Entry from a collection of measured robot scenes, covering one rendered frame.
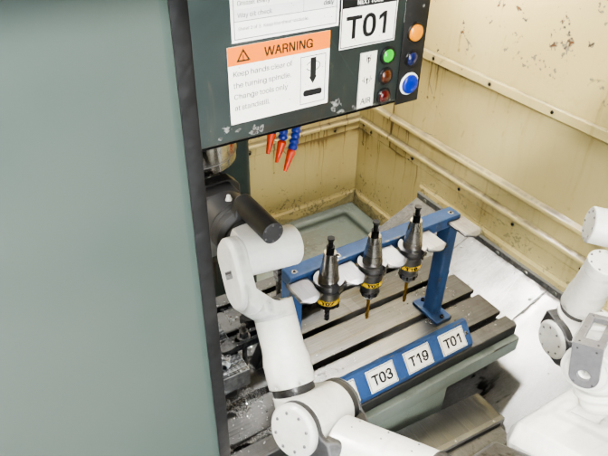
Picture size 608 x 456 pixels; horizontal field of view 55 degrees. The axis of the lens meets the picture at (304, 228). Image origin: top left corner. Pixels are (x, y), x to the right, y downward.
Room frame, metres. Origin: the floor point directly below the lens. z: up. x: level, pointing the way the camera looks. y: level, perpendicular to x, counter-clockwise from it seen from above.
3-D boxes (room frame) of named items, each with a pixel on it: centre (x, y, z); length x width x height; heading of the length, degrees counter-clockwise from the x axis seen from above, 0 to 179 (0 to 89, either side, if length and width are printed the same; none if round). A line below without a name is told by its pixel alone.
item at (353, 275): (0.94, -0.10, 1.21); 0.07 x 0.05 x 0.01; 32
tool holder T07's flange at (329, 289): (0.91, -0.05, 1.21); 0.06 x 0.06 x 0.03
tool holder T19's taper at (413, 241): (1.03, -0.24, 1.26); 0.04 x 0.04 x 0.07
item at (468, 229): (1.12, -0.38, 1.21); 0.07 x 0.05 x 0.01; 32
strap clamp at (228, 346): (0.95, 0.13, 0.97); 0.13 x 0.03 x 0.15; 122
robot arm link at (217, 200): (0.82, 0.14, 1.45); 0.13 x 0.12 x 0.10; 123
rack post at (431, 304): (1.16, -0.35, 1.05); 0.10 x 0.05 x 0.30; 32
